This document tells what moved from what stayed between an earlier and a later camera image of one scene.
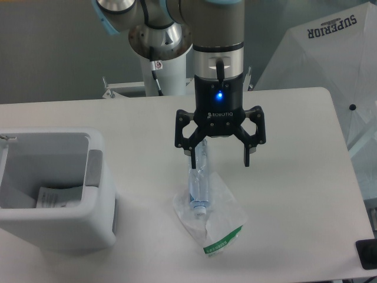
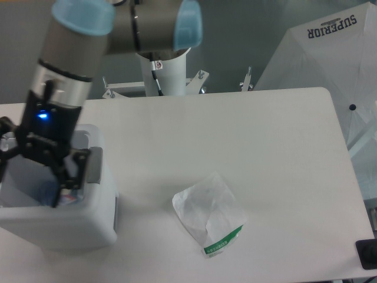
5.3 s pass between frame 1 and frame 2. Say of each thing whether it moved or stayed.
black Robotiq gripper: moved
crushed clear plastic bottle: moved
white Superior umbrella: stayed
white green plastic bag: stayed
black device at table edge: stayed
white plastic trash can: stayed
